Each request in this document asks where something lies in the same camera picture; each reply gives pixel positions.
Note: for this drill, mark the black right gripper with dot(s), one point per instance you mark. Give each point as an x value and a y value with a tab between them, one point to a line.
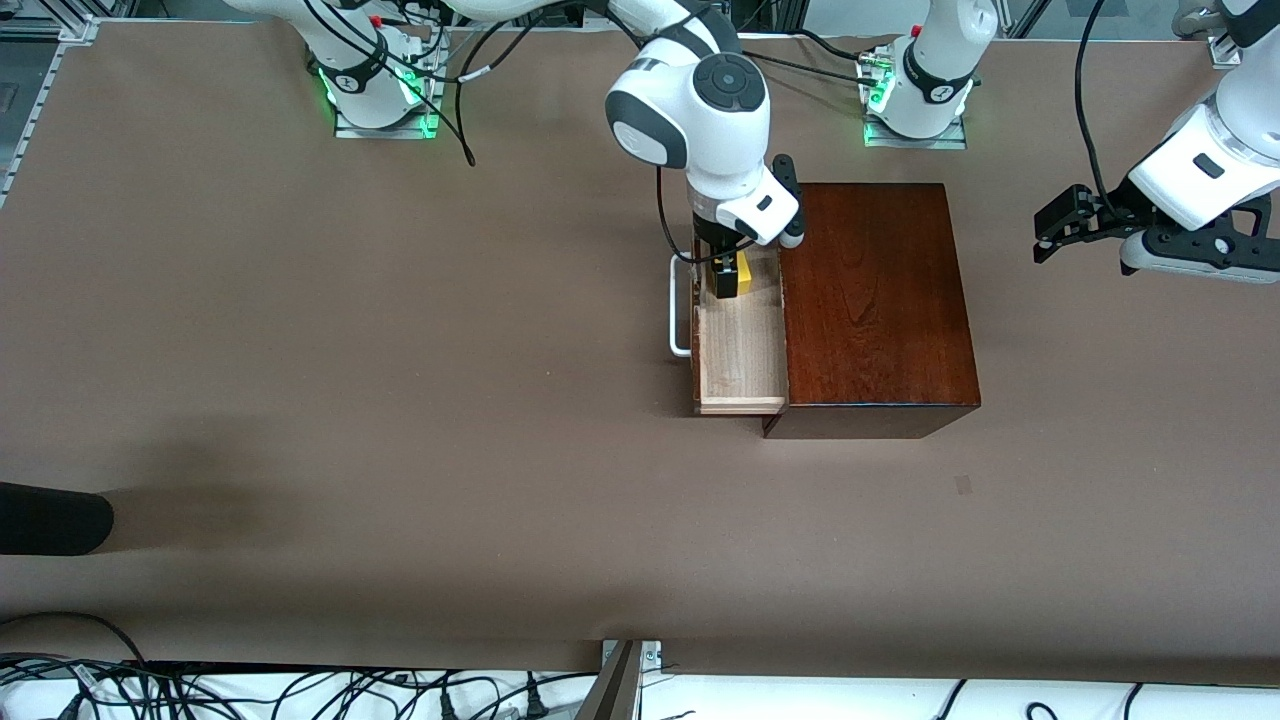
712	243

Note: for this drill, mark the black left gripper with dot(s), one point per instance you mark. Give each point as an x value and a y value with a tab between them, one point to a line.
1107	214

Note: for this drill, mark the yellow block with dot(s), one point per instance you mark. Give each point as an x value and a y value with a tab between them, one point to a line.
746	275

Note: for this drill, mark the wooden drawer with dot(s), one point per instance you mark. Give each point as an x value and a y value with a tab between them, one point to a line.
740	350

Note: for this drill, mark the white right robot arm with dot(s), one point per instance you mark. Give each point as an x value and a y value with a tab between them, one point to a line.
690	130

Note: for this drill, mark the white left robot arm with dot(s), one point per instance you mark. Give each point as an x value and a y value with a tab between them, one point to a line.
1215	160

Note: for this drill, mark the dark brown wooden cabinet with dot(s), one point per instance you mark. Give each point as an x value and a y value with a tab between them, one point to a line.
880	300

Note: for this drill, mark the brown table cover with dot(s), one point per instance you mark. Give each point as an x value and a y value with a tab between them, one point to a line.
400	400

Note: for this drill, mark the black rounded object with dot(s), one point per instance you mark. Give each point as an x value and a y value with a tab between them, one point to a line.
55	518

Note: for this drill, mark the metal mounting bracket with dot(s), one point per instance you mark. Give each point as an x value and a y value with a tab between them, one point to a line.
615	685

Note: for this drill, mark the aluminium frame rail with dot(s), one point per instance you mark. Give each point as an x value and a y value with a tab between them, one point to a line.
40	100

